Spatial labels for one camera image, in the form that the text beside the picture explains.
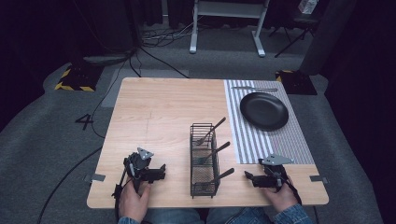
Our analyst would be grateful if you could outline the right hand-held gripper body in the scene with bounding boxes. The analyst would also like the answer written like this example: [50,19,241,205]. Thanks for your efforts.
[258,153,295,189]

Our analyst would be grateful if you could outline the person's right hand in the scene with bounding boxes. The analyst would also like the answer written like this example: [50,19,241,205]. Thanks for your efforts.
[262,175,299,214]

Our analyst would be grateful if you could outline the grey tape strip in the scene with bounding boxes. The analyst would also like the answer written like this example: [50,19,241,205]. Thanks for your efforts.
[309,175,329,185]
[83,173,106,183]

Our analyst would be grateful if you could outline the right hand-held gripper cable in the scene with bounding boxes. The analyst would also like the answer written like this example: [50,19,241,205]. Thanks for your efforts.
[281,174,304,206]

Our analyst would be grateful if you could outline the bundle of floor cables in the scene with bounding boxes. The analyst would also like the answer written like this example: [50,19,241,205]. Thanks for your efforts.
[140,18,195,49]

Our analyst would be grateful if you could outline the white metal stand frame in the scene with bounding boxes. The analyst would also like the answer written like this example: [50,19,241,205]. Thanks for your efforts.
[189,0,271,58]

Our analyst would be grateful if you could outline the person's left hand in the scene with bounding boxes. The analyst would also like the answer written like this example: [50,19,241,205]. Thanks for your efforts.
[118,181,152,224]

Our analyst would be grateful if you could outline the left hand-held gripper cable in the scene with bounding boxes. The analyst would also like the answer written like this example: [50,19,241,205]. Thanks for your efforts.
[111,167,134,222]

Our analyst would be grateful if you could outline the white box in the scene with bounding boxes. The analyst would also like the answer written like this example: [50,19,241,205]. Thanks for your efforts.
[297,0,319,15]

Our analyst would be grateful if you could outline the person's right leg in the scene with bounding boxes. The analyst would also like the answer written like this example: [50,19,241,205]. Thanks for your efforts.
[205,206,277,224]

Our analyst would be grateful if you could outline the black tripod stand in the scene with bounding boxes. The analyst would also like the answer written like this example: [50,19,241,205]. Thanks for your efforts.
[268,12,321,59]

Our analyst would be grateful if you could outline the person's left leg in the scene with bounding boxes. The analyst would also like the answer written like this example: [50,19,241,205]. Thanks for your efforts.
[141,207,204,224]

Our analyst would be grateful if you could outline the black round plate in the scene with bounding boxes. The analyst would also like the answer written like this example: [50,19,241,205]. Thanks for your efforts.
[239,91,290,132]

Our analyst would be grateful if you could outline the hand-held gripper cable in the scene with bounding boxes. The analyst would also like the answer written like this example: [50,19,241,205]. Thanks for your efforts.
[111,167,134,222]
[281,174,304,206]

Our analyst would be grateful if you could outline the black floor cable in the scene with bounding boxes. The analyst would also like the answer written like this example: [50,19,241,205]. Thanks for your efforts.
[36,145,105,224]
[89,46,141,140]

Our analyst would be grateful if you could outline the black wire cutlery basket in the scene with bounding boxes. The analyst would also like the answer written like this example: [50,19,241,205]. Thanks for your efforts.
[189,122,220,200]

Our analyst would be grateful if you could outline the black yellow striped base plate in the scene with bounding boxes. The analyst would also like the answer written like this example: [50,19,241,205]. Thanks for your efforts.
[275,69,318,96]
[54,63,105,93]

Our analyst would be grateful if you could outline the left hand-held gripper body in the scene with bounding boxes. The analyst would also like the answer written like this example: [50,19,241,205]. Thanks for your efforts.
[122,147,157,191]

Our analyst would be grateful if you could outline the person's leg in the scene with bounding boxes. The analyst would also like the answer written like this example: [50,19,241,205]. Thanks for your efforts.
[205,206,277,224]
[141,207,204,224]

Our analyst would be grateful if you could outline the striped grey white placemat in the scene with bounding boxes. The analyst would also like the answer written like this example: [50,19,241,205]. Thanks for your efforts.
[223,79,316,165]

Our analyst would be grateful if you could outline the grey upright column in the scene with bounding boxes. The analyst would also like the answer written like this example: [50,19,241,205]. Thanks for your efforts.
[299,0,358,77]

